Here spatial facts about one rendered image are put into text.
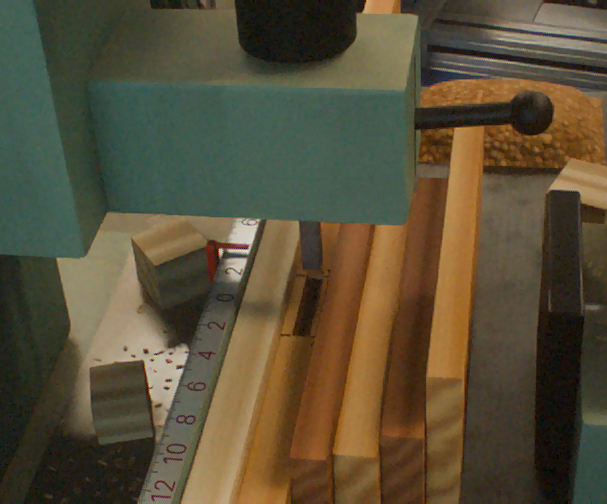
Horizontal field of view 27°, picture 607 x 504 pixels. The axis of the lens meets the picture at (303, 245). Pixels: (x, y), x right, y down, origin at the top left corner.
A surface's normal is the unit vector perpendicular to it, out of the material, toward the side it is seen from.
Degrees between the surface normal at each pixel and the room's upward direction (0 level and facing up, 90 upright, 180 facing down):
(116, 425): 90
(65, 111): 90
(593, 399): 0
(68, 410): 0
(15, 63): 90
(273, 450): 0
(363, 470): 90
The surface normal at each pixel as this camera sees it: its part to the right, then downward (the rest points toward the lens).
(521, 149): -0.16, 0.28
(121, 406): 0.15, 0.58
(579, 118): 0.39, -0.68
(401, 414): -0.06, -0.80
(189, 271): 0.50, 0.50
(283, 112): -0.15, 0.60
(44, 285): 0.99, 0.05
